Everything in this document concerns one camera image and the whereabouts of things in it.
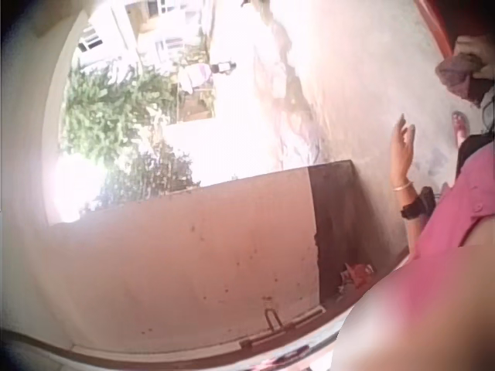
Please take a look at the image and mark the person's left hand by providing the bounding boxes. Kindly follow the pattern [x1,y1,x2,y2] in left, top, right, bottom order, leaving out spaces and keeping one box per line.
[389,112,417,186]

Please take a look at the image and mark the person's right hand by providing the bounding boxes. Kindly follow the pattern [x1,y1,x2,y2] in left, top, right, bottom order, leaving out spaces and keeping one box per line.
[459,37,495,80]

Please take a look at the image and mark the mauve cloth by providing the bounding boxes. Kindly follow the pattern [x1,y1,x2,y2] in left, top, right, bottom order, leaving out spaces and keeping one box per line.
[435,52,490,106]

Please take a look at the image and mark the person's legs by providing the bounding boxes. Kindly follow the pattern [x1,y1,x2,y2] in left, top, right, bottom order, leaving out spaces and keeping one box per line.
[450,110,495,179]

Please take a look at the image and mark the black wrist band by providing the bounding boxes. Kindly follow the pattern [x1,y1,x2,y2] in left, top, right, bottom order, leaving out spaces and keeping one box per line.
[400,186,438,221]

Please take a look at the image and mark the red crumpled litter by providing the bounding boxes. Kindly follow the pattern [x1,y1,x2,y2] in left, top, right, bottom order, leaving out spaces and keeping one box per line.
[336,262,377,291]

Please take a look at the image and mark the hanging pale laundry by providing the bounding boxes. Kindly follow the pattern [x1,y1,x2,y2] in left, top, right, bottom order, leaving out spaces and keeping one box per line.
[178,63,213,95]

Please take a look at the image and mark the metal door latch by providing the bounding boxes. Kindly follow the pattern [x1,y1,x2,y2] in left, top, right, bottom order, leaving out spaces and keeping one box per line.
[238,305,326,349]

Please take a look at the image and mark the brown metal door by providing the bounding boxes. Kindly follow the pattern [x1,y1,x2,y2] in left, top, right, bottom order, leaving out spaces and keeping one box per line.
[38,168,325,351]

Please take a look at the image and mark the white building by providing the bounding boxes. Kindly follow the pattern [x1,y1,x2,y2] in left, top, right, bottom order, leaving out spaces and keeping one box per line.
[77,0,217,59]

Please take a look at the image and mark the green bushes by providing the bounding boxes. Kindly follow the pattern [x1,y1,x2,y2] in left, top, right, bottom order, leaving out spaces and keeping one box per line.
[60,57,217,217]

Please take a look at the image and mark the red door frame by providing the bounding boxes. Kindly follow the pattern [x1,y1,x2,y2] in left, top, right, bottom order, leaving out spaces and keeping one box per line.
[412,0,456,58]

